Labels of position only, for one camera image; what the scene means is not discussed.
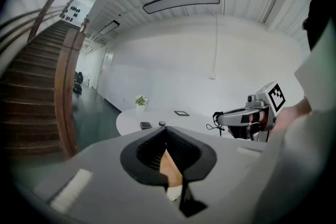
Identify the white curved table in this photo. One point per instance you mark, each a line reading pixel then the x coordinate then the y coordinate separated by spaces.
pixel 199 123

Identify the black wall decorations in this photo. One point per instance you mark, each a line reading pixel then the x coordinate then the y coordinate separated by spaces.
pixel 71 11

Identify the small black square box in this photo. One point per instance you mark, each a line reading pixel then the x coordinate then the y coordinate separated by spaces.
pixel 146 125

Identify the black picture frame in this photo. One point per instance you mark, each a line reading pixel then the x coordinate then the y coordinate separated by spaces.
pixel 181 112

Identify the dark wooden staircase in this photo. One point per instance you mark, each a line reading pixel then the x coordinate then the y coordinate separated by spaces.
pixel 31 81

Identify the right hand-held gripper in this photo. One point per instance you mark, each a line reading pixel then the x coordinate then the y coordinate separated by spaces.
pixel 277 97

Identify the white wall socket box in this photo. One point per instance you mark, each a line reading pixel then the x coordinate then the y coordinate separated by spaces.
pixel 212 76

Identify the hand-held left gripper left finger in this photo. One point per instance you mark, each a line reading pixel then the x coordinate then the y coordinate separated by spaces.
pixel 105 178

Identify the short black ceiling lamp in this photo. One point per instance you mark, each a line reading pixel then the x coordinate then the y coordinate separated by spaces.
pixel 109 27

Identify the person's black shirt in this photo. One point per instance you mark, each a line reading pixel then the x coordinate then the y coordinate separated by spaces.
pixel 320 13

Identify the white potted flower plant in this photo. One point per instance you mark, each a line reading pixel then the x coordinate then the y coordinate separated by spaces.
pixel 141 102

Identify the person's right forearm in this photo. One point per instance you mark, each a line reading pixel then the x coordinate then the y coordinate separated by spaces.
pixel 294 114

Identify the person's right hand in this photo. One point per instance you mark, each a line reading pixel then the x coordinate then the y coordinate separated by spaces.
pixel 260 120

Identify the small round black tin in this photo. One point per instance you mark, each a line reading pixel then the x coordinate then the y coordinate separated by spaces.
pixel 162 122

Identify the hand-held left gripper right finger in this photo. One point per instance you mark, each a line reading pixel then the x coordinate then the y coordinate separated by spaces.
pixel 225 178

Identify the long black ceiling lamp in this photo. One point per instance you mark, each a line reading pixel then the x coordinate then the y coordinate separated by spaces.
pixel 181 2

